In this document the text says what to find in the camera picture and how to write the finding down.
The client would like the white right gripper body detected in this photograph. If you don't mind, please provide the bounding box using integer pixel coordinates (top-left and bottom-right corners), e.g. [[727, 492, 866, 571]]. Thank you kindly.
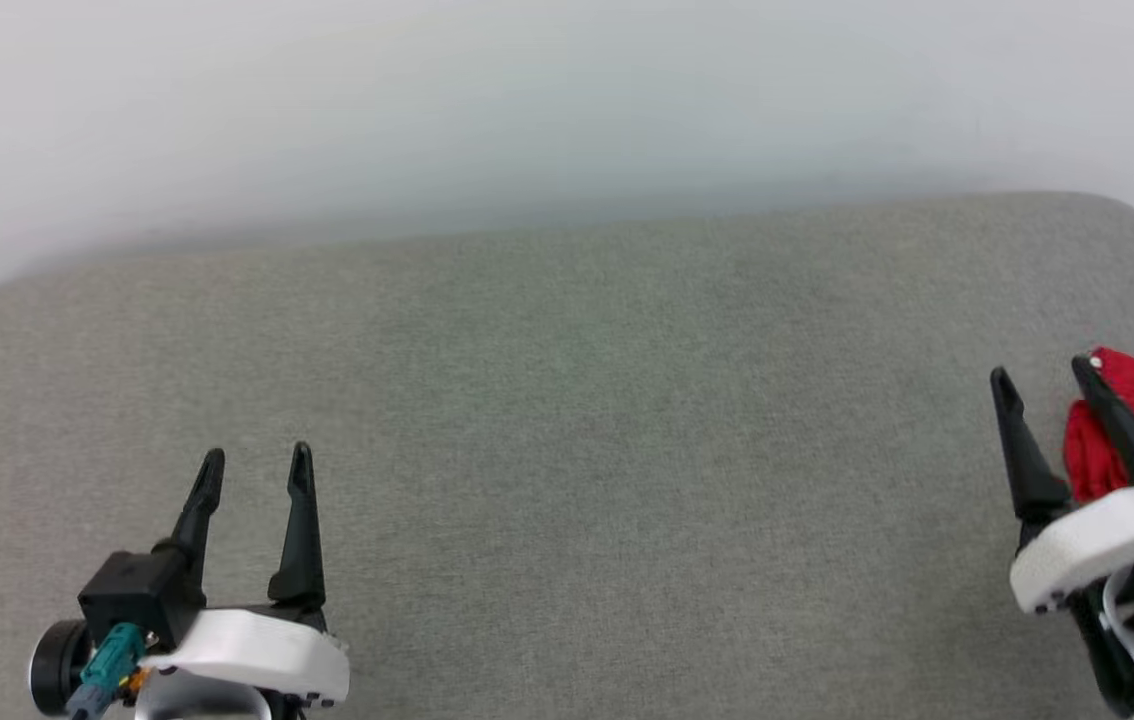
[[1009, 484, 1134, 614]]

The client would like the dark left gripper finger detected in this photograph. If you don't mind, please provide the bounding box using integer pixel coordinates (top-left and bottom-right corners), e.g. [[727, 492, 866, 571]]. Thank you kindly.
[[268, 441, 327, 608], [155, 448, 226, 591]]

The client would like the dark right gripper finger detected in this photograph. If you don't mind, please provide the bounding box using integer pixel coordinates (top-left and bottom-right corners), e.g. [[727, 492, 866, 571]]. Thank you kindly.
[[1071, 354, 1134, 487], [989, 367, 1071, 522]]

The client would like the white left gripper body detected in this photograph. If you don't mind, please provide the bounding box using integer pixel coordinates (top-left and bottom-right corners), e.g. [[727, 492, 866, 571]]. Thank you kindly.
[[161, 608, 351, 707]]

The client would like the teal cable connector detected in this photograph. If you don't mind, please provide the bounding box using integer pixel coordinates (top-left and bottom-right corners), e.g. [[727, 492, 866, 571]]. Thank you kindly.
[[66, 621, 147, 717]]

